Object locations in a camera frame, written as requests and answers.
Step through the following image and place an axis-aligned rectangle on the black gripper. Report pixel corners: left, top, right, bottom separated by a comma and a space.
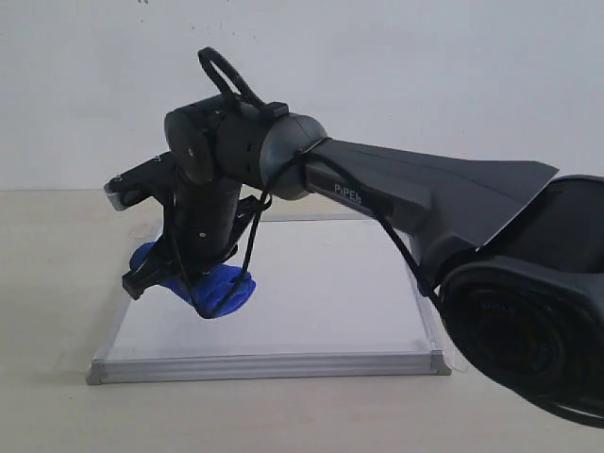
122, 174, 264, 300

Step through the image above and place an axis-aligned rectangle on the blue microfibre cloth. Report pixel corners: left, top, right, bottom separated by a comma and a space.
159, 264, 257, 317

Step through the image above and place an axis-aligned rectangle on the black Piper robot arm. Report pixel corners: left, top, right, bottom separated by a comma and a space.
106, 94, 603, 428

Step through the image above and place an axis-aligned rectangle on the clear tape back left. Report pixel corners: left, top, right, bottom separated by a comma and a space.
128, 223, 161, 242

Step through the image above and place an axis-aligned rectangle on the clear tape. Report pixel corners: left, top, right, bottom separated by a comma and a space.
427, 339, 470, 376
128, 223, 161, 242

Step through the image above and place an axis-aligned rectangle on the clear tape front right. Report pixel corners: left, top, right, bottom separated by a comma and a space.
427, 339, 470, 376

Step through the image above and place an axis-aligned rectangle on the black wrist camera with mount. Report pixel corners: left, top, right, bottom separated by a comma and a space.
104, 152, 176, 211

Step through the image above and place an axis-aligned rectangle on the white board with aluminium frame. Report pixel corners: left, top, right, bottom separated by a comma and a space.
87, 215, 451, 385

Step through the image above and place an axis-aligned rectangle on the black camera cable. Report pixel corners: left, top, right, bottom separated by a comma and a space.
169, 46, 449, 320

